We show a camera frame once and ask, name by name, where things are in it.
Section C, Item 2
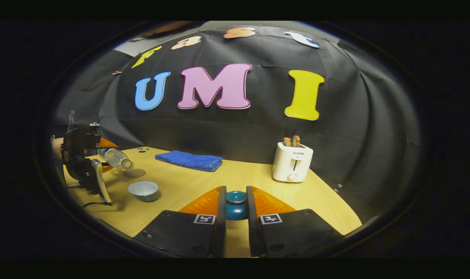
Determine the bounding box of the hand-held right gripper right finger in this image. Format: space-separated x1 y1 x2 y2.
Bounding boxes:
246 186 346 258

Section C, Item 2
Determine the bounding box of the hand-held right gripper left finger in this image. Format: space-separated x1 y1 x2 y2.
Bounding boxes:
132 186 227 258

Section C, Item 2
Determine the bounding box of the pale blue teacup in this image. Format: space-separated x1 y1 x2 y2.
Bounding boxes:
127 181 159 202

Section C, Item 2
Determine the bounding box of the clear plastic water bottle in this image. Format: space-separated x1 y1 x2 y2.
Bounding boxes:
98 148 134 171

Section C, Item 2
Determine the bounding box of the blue folded towel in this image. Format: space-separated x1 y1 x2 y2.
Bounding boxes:
155 150 224 172

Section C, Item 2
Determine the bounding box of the black cable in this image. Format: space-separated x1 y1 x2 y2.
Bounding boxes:
67 183 112 208

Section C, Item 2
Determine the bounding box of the white toaster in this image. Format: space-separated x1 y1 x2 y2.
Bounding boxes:
272 141 314 183

